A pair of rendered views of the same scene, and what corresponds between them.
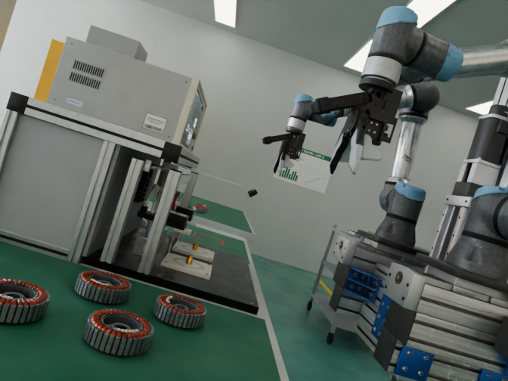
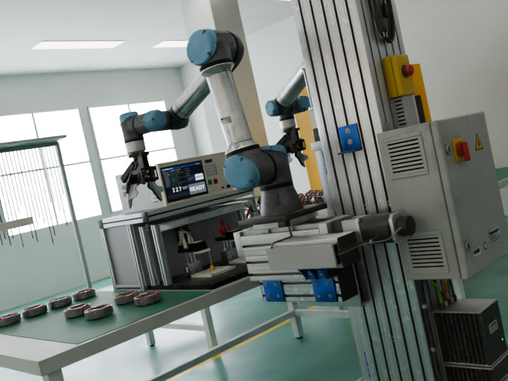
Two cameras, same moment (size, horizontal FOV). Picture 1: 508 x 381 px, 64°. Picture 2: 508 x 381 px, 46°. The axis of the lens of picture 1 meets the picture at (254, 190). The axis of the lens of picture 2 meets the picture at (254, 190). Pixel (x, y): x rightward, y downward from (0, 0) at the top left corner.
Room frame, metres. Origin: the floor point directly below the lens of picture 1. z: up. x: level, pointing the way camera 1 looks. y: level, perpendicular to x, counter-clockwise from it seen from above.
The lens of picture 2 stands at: (-0.30, -2.16, 1.21)
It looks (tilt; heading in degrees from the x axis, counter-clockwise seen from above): 2 degrees down; 50
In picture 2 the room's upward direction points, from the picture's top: 12 degrees counter-clockwise
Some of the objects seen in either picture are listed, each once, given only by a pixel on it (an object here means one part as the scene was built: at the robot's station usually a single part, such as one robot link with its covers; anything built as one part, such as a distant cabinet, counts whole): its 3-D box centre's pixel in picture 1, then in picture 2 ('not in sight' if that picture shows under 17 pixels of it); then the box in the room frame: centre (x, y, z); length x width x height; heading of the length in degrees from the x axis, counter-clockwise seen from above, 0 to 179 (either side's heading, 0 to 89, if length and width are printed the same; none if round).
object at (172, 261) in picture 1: (187, 264); (213, 271); (1.26, 0.13, 0.78); 0.15 x 0.15 x 0.01; 4
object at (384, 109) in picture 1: (371, 113); (141, 168); (0.84, -0.18, 1.29); 0.09 x 0.08 x 0.12; 96
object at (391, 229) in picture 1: (398, 229); not in sight; (1.58, -0.58, 1.09); 0.15 x 0.15 x 0.10
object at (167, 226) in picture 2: (185, 178); (207, 215); (1.37, 0.23, 1.03); 0.62 x 0.01 x 0.03; 4
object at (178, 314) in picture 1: (180, 310); (147, 298); (0.88, 0.07, 0.77); 0.11 x 0.11 x 0.04
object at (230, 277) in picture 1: (185, 261); (230, 267); (1.38, 0.15, 0.76); 0.64 x 0.47 x 0.02; 4
